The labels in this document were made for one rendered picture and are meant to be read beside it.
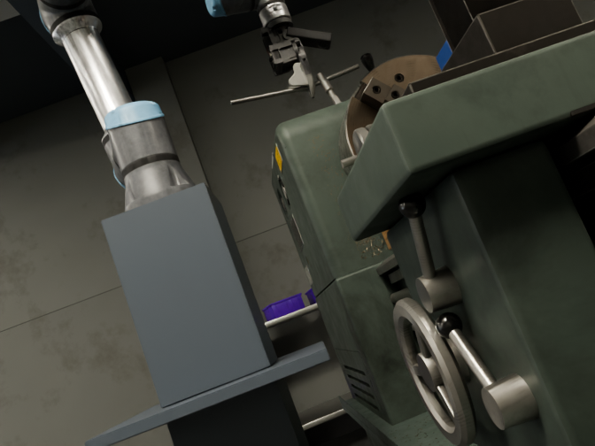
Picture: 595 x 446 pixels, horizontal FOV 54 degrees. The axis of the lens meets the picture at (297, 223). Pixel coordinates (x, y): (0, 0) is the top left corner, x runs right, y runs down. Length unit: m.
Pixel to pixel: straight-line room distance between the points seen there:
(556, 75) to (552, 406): 0.25
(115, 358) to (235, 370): 3.55
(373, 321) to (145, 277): 0.49
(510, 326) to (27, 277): 4.51
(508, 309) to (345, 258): 0.84
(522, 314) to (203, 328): 0.69
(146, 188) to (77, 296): 3.57
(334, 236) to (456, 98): 0.86
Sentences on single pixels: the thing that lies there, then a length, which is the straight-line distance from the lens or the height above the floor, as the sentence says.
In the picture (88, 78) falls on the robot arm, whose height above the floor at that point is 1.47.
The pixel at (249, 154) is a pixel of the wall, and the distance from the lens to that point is 4.53.
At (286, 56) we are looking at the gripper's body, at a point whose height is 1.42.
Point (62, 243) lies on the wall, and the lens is 4.76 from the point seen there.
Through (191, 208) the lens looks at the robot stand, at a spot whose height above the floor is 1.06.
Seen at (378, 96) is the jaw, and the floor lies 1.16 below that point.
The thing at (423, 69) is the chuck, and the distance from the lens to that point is 1.27.
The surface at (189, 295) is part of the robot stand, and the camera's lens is 1.06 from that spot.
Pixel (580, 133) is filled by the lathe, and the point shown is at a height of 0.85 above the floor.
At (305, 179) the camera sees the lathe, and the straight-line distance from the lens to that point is 1.32.
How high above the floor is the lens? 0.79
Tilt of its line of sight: 10 degrees up
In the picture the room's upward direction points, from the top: 21 degrees counter-clockwise
